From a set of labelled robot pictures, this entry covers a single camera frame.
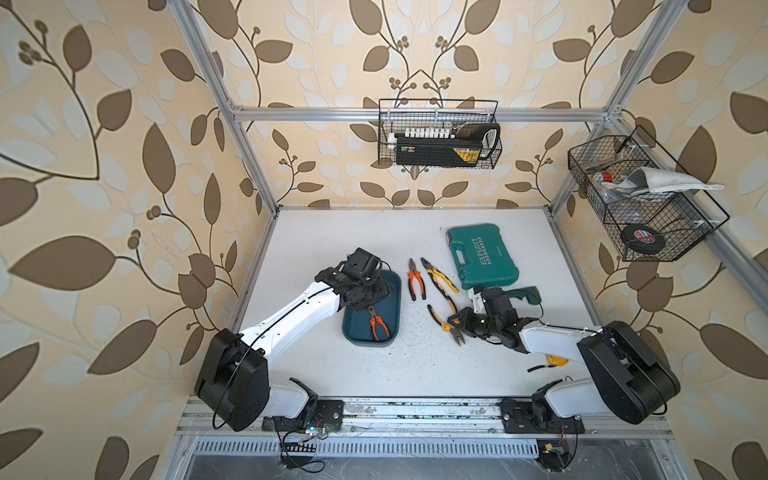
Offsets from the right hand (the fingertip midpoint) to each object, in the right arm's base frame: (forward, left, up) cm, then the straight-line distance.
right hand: (450, 321), depth 90 cm
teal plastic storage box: (0, +29, 0) cm, 29 cm away
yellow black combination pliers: (+17, +3, 0) cm, 17 cm away
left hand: (+3, +19, +13) cm, 23 cm away
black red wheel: (+6, -44, +29) cm, 54 cm away
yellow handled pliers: (-6, -1, +2) cm, 6 cm away
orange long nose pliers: (0, +24, +2) cm, 24 cm away
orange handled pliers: (+18, +11, 0) cm, 21 cm away
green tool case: (+21, -13, +4) cm, 25 cm away
